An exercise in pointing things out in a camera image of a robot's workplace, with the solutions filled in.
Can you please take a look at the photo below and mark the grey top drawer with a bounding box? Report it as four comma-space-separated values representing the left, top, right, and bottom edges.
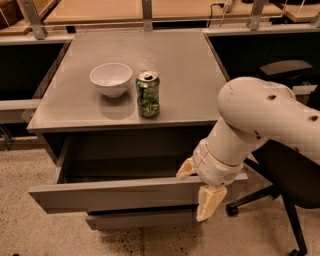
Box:
27, 133, 249, 215

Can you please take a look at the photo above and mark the metal frame post right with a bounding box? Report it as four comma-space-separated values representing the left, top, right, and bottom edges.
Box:
247, 0, 268, 31

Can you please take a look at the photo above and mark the white power strip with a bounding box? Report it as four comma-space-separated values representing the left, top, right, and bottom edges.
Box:
223, 0, 233, 13

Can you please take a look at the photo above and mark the white ceramic bowl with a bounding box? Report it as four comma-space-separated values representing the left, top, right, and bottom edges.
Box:
89, 63, 133, 98

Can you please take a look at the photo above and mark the metal frame post middle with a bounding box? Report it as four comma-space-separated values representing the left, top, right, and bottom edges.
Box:
141, 0, 153, 32

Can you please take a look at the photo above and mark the green soda can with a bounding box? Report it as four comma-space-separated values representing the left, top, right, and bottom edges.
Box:
136, 70, 160, 118

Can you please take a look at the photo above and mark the black office chair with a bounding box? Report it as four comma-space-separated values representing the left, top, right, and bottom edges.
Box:
226, 60, 320, 256

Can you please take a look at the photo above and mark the metal frame post left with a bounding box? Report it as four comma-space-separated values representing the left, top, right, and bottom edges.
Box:
20, 0, 47, 40

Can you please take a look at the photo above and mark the black power cable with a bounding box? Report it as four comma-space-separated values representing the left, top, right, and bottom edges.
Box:
206, 2, 225, 28

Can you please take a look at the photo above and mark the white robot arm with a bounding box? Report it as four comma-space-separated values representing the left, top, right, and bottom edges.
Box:
176, 77, 320, 222

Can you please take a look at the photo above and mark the grey drawer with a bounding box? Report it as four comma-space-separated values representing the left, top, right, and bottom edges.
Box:
86, 207, 196, 231
27, 133, 249, 215

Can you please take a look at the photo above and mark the grey drawer cabinet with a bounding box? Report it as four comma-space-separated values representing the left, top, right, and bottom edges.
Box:
26, 30, 246, 231

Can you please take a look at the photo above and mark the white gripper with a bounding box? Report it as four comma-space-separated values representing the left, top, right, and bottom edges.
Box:
176, 139, 243, 222

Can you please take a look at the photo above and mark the metal frame post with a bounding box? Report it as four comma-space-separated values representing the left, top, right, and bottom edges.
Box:
247, 0, 268, 31
20, 0, 47, 40
141, 0, 153, 32

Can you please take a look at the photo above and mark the grey bottom drawer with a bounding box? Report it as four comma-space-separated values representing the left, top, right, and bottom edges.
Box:
86, 207, 196, 231

